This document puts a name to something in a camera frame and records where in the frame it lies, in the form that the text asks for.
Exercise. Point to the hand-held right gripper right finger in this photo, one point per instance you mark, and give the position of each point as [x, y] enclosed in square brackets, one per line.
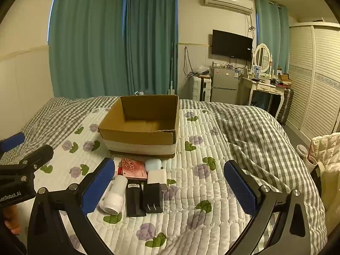
[241, 188]

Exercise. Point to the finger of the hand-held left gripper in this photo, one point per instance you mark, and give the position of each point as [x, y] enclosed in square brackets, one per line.
[37, 157]
[13, 141]

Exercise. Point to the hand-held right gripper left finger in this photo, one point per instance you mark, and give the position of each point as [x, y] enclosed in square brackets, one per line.
[98, 188]

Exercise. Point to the white cylindrical bottle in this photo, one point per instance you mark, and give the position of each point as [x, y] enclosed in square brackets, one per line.
[115, 194]

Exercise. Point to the black rectangular packet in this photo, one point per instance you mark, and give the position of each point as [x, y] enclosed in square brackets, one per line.
[134, 199]

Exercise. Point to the red patterned booklet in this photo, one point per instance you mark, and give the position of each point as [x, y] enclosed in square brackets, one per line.
[134, 168]

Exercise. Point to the black plug charger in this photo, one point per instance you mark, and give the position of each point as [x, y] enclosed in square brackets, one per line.
[152, 198]

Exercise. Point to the white charger block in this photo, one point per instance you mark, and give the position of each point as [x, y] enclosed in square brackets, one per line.
[157, 176]

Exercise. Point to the light blue earbuds case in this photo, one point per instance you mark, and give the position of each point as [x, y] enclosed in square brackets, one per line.
[154, 164]

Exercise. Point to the cardboard box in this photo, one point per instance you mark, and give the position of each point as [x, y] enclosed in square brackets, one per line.
[138, 135]

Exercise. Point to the person's left hand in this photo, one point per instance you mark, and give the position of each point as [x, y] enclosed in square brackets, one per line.
[12, 219]

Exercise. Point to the white floral quilt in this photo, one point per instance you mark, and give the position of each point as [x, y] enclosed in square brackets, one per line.
[202, 191]

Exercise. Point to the white cup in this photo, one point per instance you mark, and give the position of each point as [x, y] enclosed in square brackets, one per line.
[301, 151]

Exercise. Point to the white quilted jacket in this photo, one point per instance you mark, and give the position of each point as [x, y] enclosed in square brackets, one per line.
[328, 148]

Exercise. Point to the dark suitcase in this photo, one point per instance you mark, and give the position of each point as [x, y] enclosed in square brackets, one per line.
[287, 103]

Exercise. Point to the white dressing table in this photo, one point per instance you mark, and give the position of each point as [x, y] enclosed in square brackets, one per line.
[261, 87]

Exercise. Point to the grey small fridge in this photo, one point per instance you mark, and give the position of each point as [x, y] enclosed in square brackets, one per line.
[224, 85]

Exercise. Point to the white ribbed suitcase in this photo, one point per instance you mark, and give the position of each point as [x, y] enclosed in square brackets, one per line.
[199, 89]

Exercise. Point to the wide teal curtain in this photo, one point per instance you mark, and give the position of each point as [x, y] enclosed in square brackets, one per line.
[85, 45]

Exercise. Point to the clear plastic bag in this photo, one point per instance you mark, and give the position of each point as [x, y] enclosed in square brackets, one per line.
[202, 70]

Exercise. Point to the white slatted wardrobe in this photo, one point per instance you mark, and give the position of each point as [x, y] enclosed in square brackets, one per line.
[313, 79]

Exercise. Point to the white oval vanity mirror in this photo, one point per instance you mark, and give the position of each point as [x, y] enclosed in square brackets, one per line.
[261, 57]

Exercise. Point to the narrow teal curtain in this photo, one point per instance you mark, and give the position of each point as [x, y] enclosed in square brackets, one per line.
[271, 34]

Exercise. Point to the white air conditioner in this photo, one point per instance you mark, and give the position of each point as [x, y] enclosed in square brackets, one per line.
[228, 1]

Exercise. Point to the black wall television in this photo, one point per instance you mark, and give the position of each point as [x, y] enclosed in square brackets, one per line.
[231, 44]

